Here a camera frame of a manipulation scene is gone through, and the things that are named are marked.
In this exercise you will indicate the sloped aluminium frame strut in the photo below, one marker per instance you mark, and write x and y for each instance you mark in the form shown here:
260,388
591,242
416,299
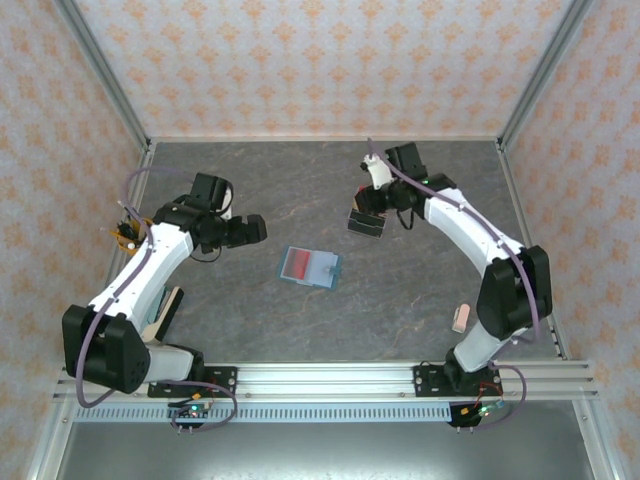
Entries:
597,445
47,450

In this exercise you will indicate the grey metal sheet panel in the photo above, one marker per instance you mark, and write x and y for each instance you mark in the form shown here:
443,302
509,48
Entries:
325,450

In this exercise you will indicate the pink eraser white sleeve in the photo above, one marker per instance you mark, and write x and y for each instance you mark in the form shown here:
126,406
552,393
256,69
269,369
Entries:
461,320

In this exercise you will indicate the short aluminium table rail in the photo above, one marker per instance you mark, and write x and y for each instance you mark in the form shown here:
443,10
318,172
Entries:
325,138

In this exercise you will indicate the small lit circuit board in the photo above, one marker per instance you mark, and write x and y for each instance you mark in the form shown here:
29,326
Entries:
192,412
484,411

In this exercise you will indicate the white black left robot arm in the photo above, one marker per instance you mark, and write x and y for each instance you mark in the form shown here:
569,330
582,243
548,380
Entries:
105,350

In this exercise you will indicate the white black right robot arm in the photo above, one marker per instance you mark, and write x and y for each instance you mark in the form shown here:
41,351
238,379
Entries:
515,300

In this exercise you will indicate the aluminium frame post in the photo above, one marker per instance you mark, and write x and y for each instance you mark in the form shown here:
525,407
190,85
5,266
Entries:
542,75
107,80

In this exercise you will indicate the yellow pen cup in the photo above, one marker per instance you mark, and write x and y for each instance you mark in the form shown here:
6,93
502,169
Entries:
125,244

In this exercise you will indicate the black pen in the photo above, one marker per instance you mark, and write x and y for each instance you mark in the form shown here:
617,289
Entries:
128,231

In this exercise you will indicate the long aluminium table rail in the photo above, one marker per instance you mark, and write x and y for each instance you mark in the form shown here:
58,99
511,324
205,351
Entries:
511,175
142,170

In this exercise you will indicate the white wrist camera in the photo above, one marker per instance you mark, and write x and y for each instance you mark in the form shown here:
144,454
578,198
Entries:
377,174
227,201

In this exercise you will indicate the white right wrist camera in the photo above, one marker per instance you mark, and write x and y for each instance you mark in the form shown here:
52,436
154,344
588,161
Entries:
377,174

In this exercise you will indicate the teal card holder wallet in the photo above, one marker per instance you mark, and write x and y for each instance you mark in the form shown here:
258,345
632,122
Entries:
322,260

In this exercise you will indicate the wide aluminium mounting extrusion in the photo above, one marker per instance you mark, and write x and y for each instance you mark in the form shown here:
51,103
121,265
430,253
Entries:
325,382

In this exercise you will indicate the tan card stack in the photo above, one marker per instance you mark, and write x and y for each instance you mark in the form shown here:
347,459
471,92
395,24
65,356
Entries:
355,202

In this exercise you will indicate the red credit card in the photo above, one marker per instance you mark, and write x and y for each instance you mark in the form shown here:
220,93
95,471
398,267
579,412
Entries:
299,263

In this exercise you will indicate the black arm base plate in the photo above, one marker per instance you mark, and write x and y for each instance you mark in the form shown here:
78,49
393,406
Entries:
222,382
425,382

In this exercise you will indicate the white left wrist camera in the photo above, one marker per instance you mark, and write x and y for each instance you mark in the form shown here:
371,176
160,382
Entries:
227,201

